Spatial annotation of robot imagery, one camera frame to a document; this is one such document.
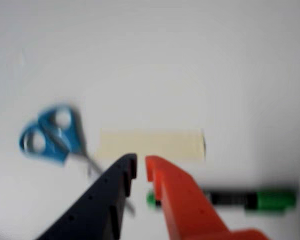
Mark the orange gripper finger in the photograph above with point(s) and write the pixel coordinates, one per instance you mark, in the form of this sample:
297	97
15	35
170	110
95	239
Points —
185	205

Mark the navy gripper finger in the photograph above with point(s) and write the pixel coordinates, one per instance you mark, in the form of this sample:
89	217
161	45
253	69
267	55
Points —
97	205

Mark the green black marker pen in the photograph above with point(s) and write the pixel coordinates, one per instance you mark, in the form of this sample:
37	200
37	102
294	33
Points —
227	198

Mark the long beige masking tape strip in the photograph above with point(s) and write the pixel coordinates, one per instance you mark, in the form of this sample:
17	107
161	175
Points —
152	143

